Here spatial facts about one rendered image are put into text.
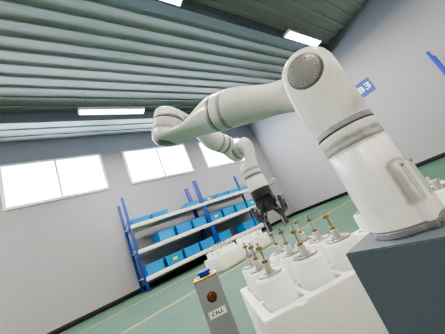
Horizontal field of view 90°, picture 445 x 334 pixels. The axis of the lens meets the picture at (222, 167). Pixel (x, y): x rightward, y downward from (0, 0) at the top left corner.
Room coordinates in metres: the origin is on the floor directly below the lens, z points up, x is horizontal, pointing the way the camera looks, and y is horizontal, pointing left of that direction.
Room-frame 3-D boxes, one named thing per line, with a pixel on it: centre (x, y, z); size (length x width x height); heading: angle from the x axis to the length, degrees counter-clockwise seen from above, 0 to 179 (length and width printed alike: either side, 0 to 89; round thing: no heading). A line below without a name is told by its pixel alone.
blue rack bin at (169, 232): (5.15, 1.87, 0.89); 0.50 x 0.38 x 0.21; 40
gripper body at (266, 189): (0.83, -0.09, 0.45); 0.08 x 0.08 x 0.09
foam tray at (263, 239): (3.60, 0.06, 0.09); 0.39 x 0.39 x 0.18; 41
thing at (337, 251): (0.74, -0.23, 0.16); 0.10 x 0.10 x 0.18
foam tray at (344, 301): (0.83, -0.09, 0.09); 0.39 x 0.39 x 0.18; 12
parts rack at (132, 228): (5.85, 1.01, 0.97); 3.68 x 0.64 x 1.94; 129
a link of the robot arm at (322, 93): (0.37, -0.21, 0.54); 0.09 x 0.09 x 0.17; 56
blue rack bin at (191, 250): (5.40, 1.53, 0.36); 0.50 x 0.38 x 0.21; 40
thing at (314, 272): (0.72, -0.12, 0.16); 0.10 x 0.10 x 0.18
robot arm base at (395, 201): (0.37, -0.21, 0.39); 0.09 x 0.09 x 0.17; 39
